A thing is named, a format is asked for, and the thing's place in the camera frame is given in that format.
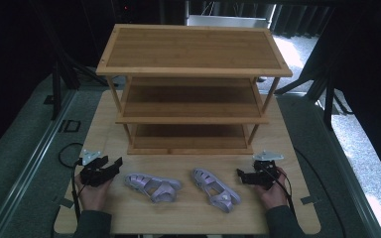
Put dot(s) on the wooden three-tier shoe rack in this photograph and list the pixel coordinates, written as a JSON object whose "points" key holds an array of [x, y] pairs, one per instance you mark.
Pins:
{"points": [[191, 49]]}

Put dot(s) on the dark curtain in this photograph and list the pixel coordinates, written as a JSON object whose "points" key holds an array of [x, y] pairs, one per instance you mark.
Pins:
{"points": [[299, 20]]}

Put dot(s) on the person's right hand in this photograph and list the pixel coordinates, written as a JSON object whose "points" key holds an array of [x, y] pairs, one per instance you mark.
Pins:
{"points": [[273, 196]]}

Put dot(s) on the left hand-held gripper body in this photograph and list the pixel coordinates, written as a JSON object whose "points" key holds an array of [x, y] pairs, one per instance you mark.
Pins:
{"points": [[92, 175]]}

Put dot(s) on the person's left hand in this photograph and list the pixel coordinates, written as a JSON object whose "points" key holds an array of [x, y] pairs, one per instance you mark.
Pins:
{"points": [[94, 196]]}

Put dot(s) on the grey metal floor rail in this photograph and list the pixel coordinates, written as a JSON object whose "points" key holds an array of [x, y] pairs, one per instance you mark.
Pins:
{"points": [[29, 165]]}

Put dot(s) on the grey metal box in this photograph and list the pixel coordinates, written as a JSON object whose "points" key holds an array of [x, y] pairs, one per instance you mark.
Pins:
{"points": [[226, 21]]}

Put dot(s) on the purple sandal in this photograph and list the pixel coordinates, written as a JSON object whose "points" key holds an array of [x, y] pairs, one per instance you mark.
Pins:
{"points": [[216, 191], [158, 191]]}

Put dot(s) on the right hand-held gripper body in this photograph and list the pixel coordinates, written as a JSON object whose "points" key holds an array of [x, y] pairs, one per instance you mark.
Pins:
{"points": [[266, 172]]}

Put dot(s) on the black metal stand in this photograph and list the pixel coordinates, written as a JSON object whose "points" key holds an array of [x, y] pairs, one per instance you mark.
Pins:
{"points": [[57, 92], [324, 89]]}

